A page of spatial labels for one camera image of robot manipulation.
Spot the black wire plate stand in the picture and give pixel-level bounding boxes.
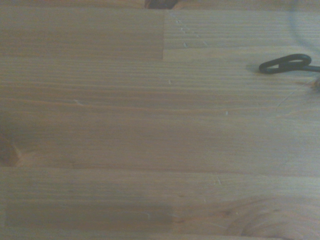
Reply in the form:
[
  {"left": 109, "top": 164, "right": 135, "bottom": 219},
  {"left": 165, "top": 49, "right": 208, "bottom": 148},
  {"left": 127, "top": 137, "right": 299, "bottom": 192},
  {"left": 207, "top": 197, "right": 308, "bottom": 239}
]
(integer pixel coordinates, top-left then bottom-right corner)
[{"left": 258, "top": 53, "right": 320, "bottom": 75}]

